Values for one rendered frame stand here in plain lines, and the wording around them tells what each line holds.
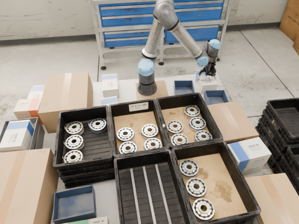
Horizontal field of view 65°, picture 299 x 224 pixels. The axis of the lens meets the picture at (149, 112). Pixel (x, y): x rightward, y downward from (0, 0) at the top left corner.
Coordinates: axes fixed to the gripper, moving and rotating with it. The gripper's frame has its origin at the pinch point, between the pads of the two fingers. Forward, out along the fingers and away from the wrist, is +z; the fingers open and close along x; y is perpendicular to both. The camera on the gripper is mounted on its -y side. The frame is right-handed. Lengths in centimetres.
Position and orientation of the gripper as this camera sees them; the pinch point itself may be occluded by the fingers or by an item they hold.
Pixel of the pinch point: (206, 79)
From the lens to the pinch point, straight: 198.2
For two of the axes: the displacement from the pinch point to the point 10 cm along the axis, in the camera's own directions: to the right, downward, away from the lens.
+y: 1.1, 7.1, -6.9
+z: 0.0, 7.0, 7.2
